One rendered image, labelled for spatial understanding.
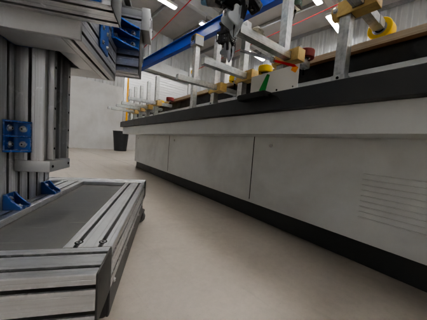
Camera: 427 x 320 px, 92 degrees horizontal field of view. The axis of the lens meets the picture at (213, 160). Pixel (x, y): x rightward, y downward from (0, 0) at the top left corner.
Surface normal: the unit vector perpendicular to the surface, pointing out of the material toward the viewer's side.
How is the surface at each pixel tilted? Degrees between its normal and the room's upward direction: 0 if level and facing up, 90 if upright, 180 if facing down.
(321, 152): 90
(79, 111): 90
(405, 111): 90
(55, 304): 90
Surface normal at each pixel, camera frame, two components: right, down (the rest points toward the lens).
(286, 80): -0.80, -0.02
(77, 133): 0.68, 0.11
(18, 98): 0.22, 0.08
